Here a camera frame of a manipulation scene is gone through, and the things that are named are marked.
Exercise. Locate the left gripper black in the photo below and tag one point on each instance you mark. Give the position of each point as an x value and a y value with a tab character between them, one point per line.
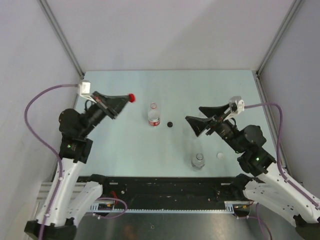
111	105

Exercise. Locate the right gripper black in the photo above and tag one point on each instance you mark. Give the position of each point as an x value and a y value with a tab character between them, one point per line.
198	124

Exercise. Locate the red bottle cap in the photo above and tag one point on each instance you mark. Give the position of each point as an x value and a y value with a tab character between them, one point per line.
131	97

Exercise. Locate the clear bottle red label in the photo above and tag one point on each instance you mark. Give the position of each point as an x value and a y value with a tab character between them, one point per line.
154	115

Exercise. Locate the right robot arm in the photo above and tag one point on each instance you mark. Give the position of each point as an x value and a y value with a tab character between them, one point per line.
264	180

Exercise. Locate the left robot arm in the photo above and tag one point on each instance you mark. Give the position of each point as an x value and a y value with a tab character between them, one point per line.
60	215

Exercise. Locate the black bottle cap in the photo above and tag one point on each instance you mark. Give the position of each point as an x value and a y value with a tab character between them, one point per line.
170	124

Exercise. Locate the white bottle cap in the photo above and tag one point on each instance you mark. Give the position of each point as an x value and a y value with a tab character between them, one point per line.
220	155

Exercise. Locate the short clear bottle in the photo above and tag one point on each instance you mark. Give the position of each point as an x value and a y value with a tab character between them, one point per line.
198	161

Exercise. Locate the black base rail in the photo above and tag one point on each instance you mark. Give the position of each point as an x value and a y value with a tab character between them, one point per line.
144	191

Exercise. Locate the slotted cable duct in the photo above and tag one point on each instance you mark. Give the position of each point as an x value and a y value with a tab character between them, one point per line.
208	206

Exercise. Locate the left aluminium corner post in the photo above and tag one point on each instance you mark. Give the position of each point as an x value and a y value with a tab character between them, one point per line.
53	22

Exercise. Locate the aluminium corner post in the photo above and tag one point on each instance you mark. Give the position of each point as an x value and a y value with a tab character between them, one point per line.
284	26
53	22

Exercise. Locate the right aluminium corner post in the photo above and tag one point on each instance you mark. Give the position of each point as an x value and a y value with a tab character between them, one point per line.
284	26

